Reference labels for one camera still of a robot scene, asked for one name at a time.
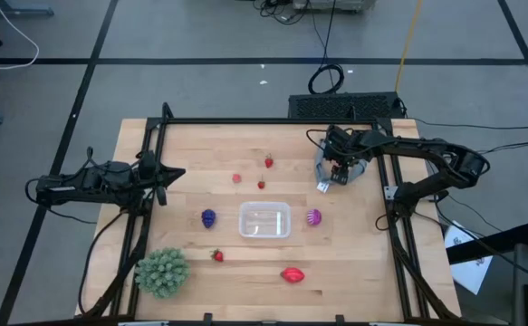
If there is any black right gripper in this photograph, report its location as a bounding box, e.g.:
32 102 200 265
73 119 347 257
322 125 370 187

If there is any white paper sheet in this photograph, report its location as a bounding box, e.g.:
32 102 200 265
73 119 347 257
443 220 494 296

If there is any white cable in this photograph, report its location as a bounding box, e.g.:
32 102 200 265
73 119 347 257
0 0 41 72

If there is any purple toy grape bunch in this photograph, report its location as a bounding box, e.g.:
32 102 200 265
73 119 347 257
200 208 217 230

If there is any black cable bundle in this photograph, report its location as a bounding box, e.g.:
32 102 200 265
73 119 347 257
253 0 312 24

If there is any red toy dragon fruit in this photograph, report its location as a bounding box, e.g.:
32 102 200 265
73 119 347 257
280 266 306 284

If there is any green spiky artificial plant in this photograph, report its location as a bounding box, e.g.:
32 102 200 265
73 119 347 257
134 246 191 300

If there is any black coiled cable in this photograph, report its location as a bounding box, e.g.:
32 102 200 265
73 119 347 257
306 0 346 96

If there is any clear plastic tupperware container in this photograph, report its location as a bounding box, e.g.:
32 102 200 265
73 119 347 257
238 201 293 240

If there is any black aluminium table frame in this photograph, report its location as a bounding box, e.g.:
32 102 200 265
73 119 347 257
75 101 463 323

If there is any yellow cable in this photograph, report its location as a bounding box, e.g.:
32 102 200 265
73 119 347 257
394 0 425 94

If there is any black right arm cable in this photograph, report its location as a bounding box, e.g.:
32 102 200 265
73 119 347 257
305 128 332 153

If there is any black desk foot bar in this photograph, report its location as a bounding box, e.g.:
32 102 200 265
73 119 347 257
446 221 528 266

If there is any grey equipment box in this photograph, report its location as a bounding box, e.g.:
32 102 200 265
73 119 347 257
292 0 377 14

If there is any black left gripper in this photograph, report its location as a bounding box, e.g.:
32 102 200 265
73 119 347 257
137 149 187 207

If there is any black perforated computer case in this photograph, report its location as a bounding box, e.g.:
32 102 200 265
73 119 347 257
288 91 406 121

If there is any grey cloth band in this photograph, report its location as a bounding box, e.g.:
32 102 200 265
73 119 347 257
313 139 368 195

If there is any black floor cable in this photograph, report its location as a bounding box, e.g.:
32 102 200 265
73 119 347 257
426 140 528 160
410 116 528 130

